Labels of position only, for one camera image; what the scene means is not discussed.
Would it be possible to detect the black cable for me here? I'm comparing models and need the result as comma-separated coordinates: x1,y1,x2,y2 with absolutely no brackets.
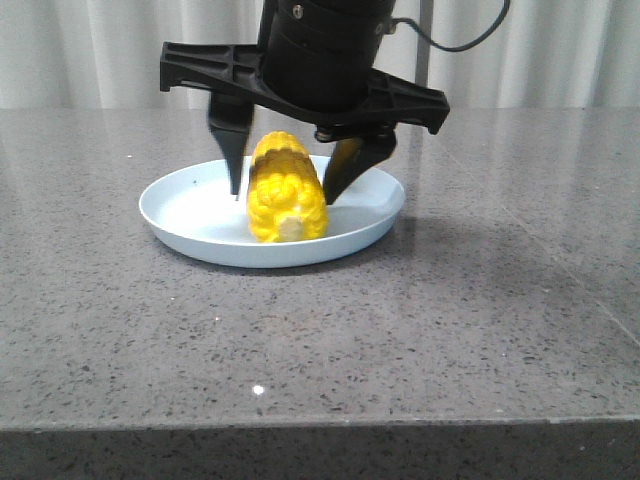
388,0,512,53

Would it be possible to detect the light blue round plate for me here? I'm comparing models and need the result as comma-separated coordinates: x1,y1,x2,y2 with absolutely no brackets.
139,160,405,268

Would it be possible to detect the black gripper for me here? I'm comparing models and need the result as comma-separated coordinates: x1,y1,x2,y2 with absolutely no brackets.
159,1,449,205

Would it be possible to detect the yellow corn cob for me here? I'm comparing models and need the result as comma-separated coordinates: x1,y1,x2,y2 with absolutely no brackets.
247,131,329,243

